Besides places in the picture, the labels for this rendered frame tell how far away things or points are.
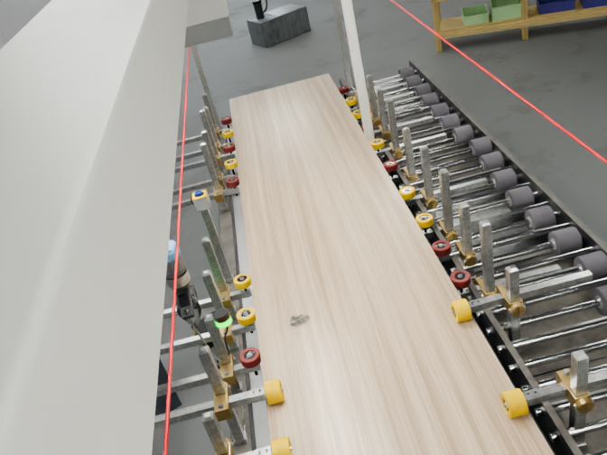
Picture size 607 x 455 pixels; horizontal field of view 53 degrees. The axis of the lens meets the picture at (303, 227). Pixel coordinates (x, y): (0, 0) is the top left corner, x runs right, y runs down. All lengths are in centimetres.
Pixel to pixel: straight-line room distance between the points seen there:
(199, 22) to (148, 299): 74
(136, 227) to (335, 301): 237
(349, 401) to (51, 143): 201
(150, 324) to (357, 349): 216
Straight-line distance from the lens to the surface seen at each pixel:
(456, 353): 224
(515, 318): 238
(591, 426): 218
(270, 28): 935
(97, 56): 24
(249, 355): 240
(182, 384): 247
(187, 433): 350
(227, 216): 371
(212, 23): 88
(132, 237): 16
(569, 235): 286
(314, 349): 234
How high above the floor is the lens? 251
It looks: 32 degrees down
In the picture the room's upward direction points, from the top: 14 degrees counter-clockwise
